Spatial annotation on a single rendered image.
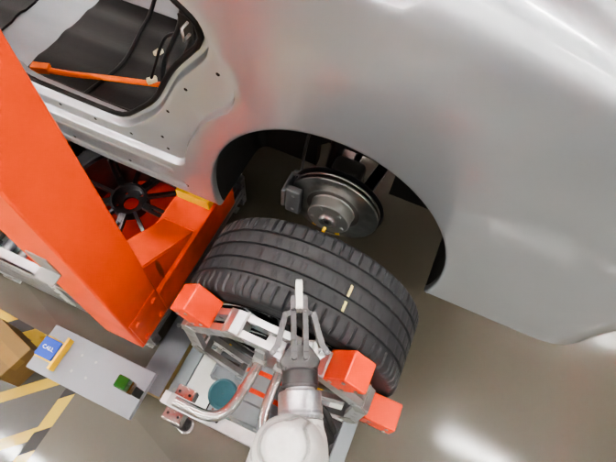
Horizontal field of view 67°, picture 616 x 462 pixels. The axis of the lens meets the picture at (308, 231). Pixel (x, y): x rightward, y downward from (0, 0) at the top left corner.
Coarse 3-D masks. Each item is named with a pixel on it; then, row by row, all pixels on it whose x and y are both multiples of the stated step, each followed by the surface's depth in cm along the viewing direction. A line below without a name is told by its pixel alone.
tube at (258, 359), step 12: (252, 360) 117; (264, 360) 116; (252, 372) 115; (252, 384) 115; (180, 396) 112; (240, 396) 112; (180, 408) 111; (192, 408) 110; (228, 408) 111; (204, 420) 110; (216, 420) 110
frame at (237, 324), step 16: (224, 320) 119; (240, 320) 110; (256, 320) 111; (192, 336) 132; (208, 336) 143; (224, 336) 115; (240, 336) 109; (256, 336) 109; (288, 336) 109; (208, 352) 144; (240, 368) 151; (320, 368) 107; (336, 400) 141; (352, 400) 114; (368, 400) 118; (336, 416) 139; (352, 416) 130
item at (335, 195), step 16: (304, 176) 153; (320, 176) 147; (336, 176) 146; (304, 192) 158; (320, 192) 154; (336, 192) 150; (352, 192) 146; (304, 208) 166; (320, 208) 152; (336, 208) 151; (352, 208) 153; (368, 208) 149; (320, 224) 161; (336, 224) 156; (352, 224) 161; (368, 224) 157
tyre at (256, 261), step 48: (240, 240) 121; (288, 240) 116; (336, 240) 116; (240, 288) 111; (288, 288) 110; (336, 288) 111; (384, 288) 118; (336, 336) 107; (384, 336) 114; (384, 384) 121
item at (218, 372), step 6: (222, 354) 200; (234, 360) 199; (216, 366) 199; (222, 366) 198; (216, 372) 199; (222, 372) 199; (228, 372) 199; (216, 378) 195; (222, 378) 198; (228, 378) 198; (234, 378) 198
